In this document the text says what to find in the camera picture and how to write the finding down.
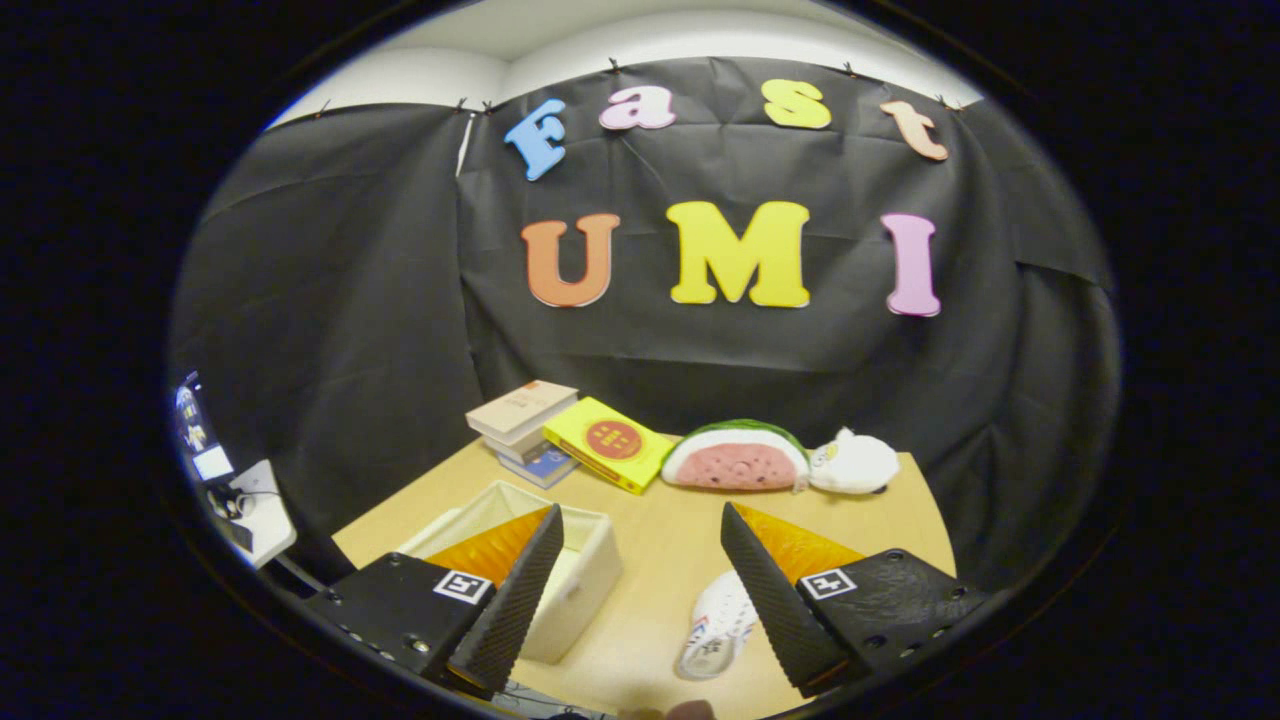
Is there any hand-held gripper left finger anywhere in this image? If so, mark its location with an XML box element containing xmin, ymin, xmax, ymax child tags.
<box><xmin>302</xmin><ymin>503</ymin><xmax>566</xmax><ymax>700</ymax></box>

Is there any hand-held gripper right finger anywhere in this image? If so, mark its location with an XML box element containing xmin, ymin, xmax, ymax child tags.
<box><xmin>720</xmin><ymin>501</ymin><xmax>993</xmax><ymax>701</ymax></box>

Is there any white canvas shoe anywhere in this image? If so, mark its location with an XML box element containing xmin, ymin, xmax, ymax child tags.
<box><xmin>676</xmin><ymin>570</ymin><xmax>761</xmax><ymax>682</ymax></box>

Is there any cream fabric storage box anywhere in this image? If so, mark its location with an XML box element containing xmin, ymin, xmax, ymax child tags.
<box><xmin>397</xmin><ymin>480</ymin><xmax>624</xmax><ymax>666</ymax></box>

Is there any blue cover book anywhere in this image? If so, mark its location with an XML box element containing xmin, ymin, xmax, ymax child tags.
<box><xmin>497</xmin><ymin>445</ymin><xmax>581</xmax><ymax>490</ymax></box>

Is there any watermelon slice plush toy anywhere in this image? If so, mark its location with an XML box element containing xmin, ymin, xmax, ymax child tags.
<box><xmin>660</xmin><ymin>419</ymin><xmax>811</xmax><ymax>493</ymax></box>

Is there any white book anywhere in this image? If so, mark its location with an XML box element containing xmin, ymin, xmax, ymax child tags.
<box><xmin>485</xmin><ymin>422</ymin><xmax>566</xmax><ymax>467</ymax></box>

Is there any white plush toy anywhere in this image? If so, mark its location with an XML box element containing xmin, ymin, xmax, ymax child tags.
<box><xmin>808</xmin><ymin>427</ymin><xmax>901</xmax><ymax>496</ymax></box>

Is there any yellow book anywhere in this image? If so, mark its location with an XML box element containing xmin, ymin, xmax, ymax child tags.
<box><xmin>542</xmin><ymin>397</ymin><xmax>679</xmax><ymax>496</ymax></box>

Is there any beige cover book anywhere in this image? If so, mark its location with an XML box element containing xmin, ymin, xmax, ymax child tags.
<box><xmin>465</xmin><ymin>380</ymin><xmax>580</xmax><ymax>441</ymax></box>

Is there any white side table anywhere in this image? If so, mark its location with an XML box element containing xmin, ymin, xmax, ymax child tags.
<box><xmin>205</xmin><ymin>460</ymin><xmax>299</xmax><ymax>571</ymax></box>

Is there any computer monitor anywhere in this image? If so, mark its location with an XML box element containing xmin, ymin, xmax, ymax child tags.
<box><xmin>172</xmin><ymin>372</ymin><xmax>236</xmax><ymax>486</ymax></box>

